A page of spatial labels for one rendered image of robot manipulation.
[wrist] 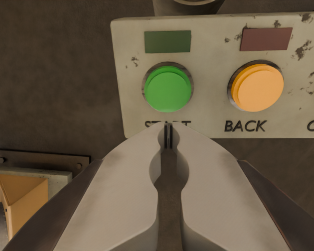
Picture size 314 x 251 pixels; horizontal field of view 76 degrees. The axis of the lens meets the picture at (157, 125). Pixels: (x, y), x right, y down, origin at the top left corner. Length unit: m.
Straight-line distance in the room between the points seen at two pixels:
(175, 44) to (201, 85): 0.04
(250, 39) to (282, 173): 0.82
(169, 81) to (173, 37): 0.03
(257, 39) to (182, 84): 0.07
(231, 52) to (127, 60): 0.08
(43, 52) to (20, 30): 0.11
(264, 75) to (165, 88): 0.08
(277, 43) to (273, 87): 0.03
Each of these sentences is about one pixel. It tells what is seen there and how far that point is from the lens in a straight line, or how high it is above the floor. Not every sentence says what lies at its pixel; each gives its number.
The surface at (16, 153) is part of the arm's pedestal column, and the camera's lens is 1.01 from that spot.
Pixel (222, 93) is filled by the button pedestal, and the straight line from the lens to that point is 0.19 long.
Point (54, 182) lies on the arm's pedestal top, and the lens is 0.84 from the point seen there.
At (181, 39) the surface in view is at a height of 0.62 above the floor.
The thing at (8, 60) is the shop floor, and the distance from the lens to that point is 1.00.
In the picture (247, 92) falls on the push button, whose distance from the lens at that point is 0.18.
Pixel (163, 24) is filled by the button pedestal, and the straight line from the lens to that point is 0.17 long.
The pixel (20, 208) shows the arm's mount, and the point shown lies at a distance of 0.75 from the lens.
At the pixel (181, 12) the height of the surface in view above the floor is 0.48.
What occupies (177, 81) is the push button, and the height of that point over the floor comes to 0.61.
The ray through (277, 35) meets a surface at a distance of 0.19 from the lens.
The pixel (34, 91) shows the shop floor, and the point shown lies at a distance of 0.94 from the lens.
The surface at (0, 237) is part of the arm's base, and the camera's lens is 0.79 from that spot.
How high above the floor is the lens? 0.78
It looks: 80 degrees down
